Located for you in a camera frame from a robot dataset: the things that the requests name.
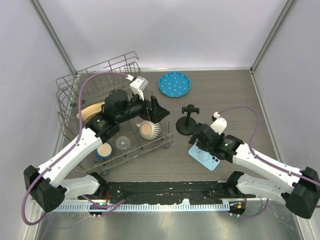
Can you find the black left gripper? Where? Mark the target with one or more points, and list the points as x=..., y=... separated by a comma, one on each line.
x=160, y=113

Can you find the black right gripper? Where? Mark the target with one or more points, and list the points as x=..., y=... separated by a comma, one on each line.
x=193, y=139

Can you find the phone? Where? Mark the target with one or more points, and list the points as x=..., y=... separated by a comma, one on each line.
x=204, y=158

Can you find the black phone stand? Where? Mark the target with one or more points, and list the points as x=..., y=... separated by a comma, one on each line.
x=186, y=124

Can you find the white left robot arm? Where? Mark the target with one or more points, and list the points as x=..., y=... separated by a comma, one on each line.
x=46, y=184

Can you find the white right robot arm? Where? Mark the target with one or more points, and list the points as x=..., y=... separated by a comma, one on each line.
x=297, y=189

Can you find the blue polka dot plate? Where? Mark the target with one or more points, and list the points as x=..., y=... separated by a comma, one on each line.
x=174, y=84

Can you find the clear drinking glass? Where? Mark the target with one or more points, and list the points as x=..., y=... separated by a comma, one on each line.
x=123, y=143

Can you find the beige wooden bowl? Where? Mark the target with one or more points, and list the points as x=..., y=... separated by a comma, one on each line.
x=90, y=111

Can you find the dark blue mug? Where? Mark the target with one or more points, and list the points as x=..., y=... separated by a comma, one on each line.
x=103, y=152

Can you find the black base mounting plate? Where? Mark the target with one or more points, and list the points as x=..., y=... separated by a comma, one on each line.
x=167, y=192

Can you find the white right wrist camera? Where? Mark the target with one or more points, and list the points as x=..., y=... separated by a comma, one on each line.
x=219, y=123

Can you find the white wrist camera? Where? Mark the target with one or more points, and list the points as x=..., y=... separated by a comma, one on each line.
x=137, y=85
x=219, y=123

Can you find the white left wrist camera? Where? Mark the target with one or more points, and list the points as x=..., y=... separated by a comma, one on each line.
x=137, y=85

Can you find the grey wire dish rack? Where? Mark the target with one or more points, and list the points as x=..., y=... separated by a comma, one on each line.
x=104, y=82

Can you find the white slotted cable duct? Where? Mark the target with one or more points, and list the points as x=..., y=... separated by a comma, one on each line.
x=185, y=206

